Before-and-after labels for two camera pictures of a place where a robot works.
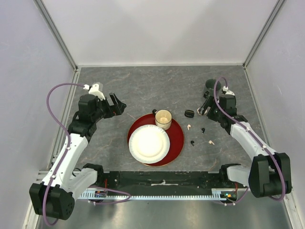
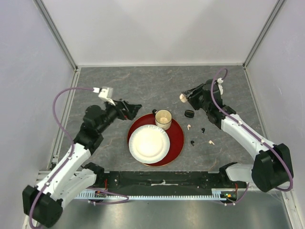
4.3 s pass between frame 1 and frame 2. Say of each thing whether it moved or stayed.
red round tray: stayed
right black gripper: moved
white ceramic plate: stayed
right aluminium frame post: stayed
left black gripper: moved
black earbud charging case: stayed
